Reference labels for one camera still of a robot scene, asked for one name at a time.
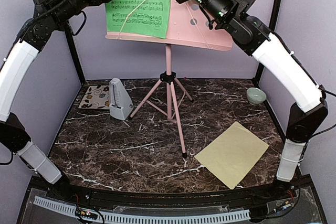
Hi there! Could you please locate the pale green bowl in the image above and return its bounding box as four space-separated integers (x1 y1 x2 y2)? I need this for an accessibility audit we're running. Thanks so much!
246 88 267 105

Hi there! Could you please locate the black front rail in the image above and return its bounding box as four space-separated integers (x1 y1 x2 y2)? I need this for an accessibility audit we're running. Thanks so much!
28 179 302 211

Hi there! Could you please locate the grey cable duct strip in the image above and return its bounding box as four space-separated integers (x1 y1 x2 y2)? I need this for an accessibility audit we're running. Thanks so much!
33 196 250 223

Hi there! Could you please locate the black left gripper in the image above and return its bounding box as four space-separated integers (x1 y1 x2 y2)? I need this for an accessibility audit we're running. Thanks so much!
49 0 121 25

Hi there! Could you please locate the yellow paper sheet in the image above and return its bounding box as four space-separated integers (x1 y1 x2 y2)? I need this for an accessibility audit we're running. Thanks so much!
195 122 269 189

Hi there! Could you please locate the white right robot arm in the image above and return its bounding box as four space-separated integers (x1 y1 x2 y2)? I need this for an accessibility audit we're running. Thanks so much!
176 0 328 200

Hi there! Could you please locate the black left frame post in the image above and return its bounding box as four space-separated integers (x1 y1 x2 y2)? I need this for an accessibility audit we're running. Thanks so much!
51 0 86 86

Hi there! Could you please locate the black frame post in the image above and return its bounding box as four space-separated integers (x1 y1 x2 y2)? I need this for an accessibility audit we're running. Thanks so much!
253 0 281 87
51 0 86 86

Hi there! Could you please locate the green paper sheet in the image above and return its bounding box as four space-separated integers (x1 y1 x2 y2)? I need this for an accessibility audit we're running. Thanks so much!
106 0 171 39

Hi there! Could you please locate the black right frame post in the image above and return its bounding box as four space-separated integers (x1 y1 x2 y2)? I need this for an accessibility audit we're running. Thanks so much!
253 0 281 87

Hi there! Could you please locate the floral patterned coaster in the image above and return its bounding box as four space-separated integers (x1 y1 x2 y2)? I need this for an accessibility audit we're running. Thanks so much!
78 85 110 110

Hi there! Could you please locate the white metronome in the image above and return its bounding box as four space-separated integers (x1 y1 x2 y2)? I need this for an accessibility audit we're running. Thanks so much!
109 78 133 121

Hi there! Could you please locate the pink music stand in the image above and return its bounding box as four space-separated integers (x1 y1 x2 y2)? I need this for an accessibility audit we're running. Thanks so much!
104 0 234 158

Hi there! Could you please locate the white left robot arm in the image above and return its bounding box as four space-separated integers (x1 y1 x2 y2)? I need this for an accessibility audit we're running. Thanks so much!
1 0 112 201

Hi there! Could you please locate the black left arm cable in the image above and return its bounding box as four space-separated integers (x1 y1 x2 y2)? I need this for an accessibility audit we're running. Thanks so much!
20 0 87 41

